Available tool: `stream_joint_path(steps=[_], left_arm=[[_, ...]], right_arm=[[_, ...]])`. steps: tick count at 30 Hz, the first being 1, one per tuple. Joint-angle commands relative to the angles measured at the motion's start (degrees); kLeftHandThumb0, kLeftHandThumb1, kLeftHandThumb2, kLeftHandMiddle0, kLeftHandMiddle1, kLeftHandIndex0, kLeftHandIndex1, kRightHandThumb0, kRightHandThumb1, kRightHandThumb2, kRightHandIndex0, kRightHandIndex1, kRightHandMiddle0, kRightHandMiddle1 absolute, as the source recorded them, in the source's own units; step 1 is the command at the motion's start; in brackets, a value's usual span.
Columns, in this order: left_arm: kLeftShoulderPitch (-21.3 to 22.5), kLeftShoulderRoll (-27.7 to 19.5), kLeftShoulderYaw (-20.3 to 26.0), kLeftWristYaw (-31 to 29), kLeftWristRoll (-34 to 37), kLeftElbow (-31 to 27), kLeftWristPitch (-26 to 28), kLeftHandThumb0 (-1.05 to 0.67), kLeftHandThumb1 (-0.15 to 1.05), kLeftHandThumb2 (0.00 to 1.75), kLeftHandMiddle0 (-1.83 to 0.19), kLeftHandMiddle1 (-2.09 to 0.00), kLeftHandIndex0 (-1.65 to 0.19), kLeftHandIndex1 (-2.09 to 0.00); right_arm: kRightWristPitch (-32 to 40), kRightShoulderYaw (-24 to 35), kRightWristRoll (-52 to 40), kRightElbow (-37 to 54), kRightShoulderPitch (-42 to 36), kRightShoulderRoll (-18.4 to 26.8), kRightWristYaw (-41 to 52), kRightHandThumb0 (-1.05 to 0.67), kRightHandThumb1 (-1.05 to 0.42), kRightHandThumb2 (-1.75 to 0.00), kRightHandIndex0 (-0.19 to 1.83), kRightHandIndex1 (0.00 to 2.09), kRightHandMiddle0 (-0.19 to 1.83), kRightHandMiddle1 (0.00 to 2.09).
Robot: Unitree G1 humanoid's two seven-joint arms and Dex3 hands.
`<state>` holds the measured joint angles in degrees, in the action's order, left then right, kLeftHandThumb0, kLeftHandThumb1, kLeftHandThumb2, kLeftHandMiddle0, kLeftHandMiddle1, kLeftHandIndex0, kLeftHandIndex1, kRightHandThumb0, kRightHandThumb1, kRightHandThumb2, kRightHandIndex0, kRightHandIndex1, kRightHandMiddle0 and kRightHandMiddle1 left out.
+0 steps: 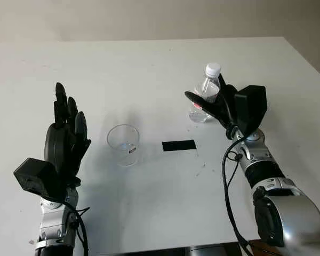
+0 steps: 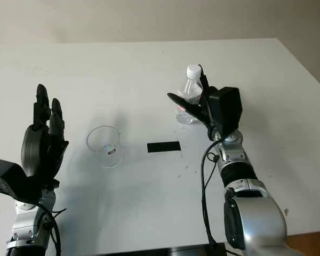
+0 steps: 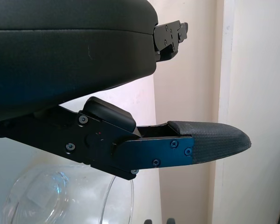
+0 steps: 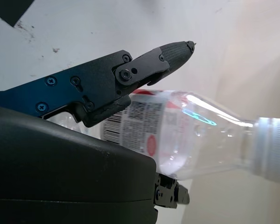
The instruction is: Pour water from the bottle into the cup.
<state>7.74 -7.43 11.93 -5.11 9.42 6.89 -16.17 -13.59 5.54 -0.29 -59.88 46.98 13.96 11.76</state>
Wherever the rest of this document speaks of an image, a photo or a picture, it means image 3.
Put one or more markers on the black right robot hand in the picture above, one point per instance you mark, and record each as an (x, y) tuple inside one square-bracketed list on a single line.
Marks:
[(170, 221)]

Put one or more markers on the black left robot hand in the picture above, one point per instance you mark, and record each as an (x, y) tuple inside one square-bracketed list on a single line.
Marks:
[(60, 58)]

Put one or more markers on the clear glass cup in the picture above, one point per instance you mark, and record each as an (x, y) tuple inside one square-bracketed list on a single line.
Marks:
[(60, 198)]

